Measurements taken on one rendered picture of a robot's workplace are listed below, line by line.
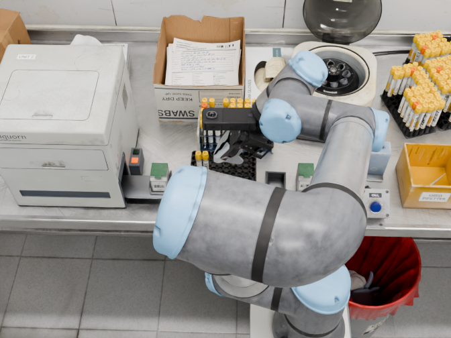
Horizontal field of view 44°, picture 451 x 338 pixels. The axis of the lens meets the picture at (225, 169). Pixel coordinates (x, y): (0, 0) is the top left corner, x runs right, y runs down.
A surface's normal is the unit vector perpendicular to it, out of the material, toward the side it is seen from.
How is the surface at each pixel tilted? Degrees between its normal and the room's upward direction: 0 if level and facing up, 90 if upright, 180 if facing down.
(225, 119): 1
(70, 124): 0
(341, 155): 27
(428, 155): 90
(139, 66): 0
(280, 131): 81
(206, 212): 21
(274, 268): 68
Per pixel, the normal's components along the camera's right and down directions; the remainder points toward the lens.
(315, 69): 0.49, -0.51
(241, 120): 0.01, -0.58
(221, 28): -0.05, 0.78
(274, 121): -0.33, 0.62
